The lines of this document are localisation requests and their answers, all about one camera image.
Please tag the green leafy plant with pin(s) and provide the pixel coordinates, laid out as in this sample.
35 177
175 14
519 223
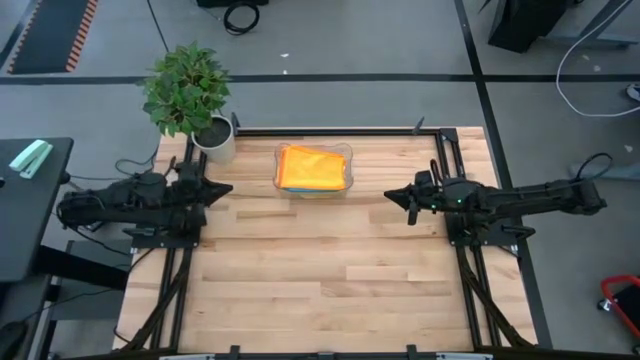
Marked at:
185 90

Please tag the mint green stapler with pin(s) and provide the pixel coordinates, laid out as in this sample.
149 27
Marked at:
31 157

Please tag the white plant pot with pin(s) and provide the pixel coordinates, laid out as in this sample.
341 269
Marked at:
220 152

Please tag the black orange-edged floor mat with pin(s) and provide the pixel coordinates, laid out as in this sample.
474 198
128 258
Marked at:
50 35

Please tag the clear plastic bin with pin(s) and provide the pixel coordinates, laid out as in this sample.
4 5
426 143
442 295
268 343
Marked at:
350 170

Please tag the black metal table frame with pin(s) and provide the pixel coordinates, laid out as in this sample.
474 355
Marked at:
390 132

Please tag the red framed black cart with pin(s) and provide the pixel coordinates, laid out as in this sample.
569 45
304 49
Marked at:
625 305

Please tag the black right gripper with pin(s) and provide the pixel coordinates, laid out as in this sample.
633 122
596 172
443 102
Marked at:
450 195

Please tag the blue microfiber towel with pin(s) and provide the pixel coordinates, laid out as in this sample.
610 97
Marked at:
315 190

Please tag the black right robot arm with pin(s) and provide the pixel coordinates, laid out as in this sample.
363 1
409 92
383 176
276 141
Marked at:
540 197

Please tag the black side desk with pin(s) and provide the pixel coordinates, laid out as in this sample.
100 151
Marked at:
25 225

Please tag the black floor cabinet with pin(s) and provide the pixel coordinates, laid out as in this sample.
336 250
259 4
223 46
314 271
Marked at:
525 22

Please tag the grey floor bar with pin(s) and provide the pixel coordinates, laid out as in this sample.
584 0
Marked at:
620 171

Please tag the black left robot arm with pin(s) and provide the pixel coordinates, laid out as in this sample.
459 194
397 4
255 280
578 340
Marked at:
125 200

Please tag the orange microfiber towel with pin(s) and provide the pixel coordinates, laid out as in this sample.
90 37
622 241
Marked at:
312 167

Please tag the person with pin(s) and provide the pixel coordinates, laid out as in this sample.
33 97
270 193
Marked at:
635 91

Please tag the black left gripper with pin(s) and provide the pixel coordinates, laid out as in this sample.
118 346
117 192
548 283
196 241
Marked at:
187 187

